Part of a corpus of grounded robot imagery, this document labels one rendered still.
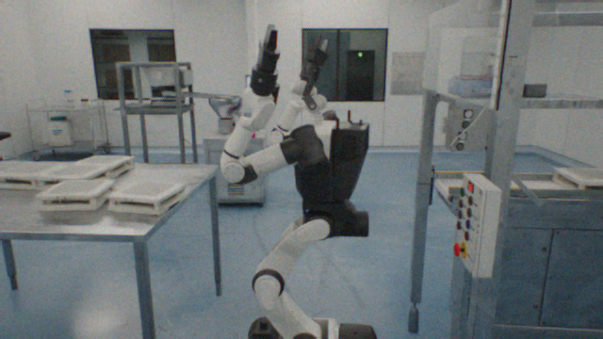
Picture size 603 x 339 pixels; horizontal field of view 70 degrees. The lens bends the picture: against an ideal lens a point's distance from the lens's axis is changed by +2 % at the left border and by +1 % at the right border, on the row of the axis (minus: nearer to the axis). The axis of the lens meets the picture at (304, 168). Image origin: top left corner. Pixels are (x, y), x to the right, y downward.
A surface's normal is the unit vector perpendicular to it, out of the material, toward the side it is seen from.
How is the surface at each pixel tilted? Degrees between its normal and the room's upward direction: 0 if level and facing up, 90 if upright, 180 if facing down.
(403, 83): 90
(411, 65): 90
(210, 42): 90
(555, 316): 90
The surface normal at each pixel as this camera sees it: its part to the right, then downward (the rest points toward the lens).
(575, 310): -0.07, 0.25
